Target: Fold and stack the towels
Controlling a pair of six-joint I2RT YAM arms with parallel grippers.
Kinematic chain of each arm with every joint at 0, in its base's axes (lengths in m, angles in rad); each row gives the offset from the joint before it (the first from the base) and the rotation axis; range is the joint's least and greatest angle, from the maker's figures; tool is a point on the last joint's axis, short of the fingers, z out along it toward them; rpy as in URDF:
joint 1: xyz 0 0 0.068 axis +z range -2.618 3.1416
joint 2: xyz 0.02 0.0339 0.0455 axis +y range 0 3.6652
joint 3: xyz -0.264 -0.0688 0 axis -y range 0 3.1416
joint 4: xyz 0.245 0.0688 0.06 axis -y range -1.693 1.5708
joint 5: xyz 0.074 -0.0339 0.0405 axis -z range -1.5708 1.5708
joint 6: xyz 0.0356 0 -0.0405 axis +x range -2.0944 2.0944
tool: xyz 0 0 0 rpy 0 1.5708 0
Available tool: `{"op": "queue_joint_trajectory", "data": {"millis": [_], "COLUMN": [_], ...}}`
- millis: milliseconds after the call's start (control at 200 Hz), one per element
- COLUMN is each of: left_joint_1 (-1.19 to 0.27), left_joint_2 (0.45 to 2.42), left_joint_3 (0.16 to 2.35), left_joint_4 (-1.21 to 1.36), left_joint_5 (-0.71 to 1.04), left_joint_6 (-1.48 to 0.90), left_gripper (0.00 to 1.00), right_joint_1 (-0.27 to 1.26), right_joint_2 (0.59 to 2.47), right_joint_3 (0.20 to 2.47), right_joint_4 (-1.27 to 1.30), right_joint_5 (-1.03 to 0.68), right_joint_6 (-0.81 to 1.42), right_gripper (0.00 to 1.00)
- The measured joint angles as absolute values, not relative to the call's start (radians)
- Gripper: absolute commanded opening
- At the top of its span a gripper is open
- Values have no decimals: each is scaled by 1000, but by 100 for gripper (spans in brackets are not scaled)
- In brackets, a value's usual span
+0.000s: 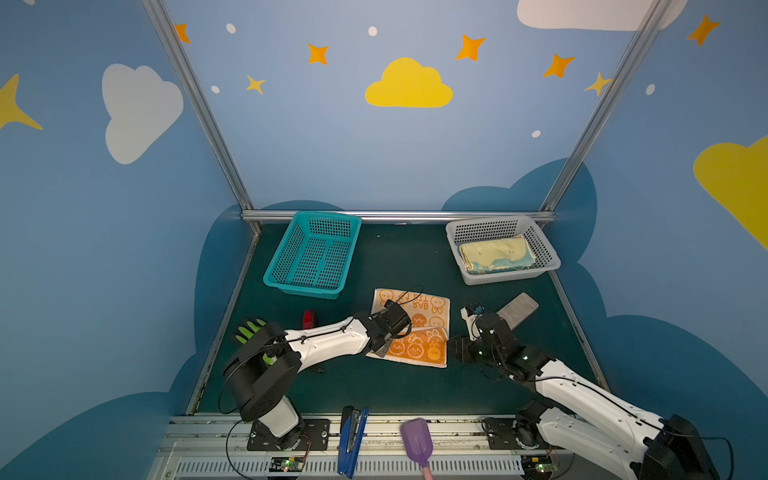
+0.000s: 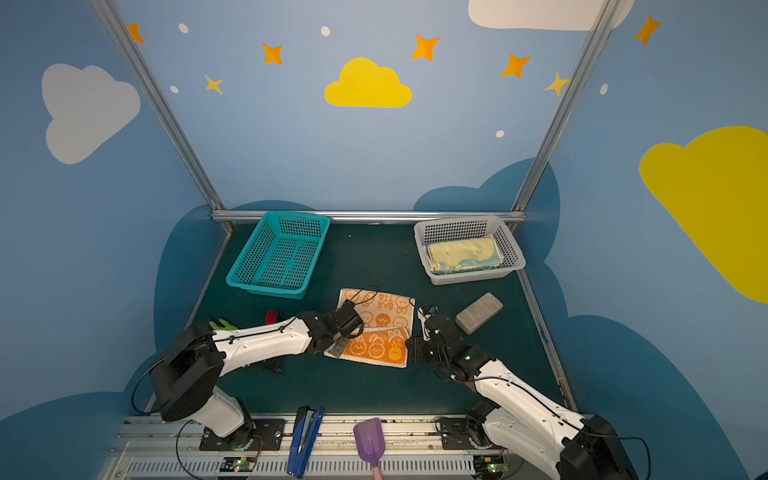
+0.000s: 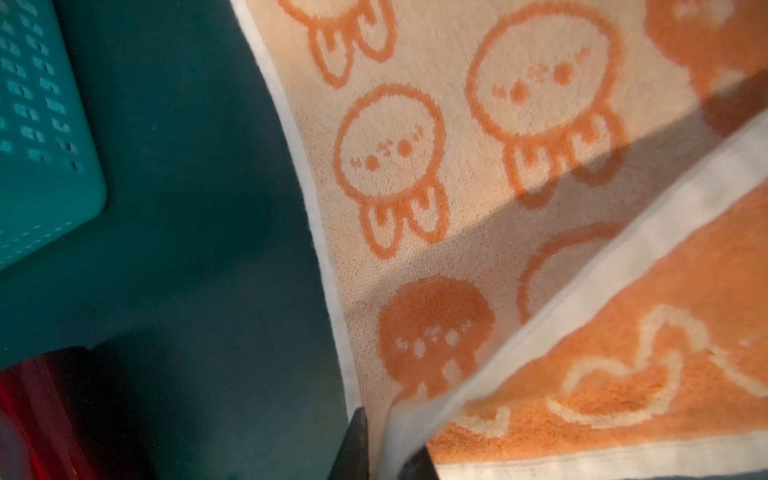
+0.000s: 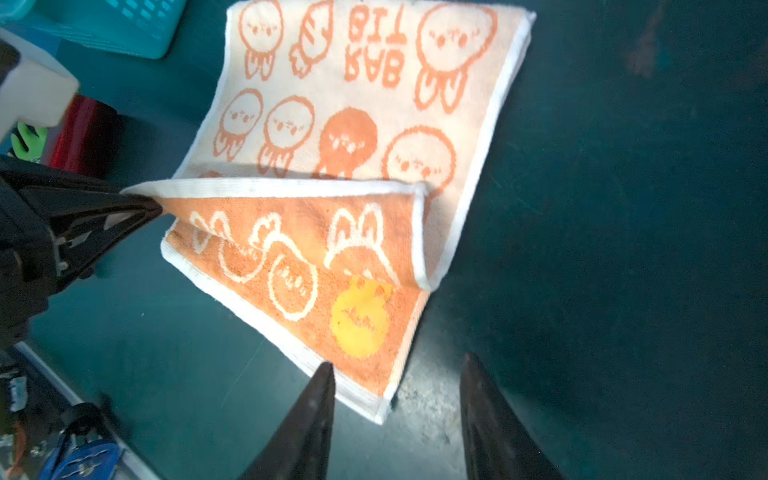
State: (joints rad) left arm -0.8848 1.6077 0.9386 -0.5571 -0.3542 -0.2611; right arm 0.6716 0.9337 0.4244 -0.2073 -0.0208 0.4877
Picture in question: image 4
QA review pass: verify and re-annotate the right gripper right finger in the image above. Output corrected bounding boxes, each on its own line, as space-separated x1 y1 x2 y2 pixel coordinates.
460 353 563 479

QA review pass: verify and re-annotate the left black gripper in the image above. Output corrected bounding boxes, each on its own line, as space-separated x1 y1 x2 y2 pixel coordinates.
1 155 163 348

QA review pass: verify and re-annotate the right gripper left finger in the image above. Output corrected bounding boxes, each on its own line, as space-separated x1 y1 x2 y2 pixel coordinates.
240 362 336 479

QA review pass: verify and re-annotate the teal plastic basket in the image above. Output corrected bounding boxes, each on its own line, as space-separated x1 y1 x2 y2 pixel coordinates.
1 0 187 60

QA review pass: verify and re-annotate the orange cream patterned towel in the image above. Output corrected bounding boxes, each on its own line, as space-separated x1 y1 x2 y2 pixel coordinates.
131 1 536 424

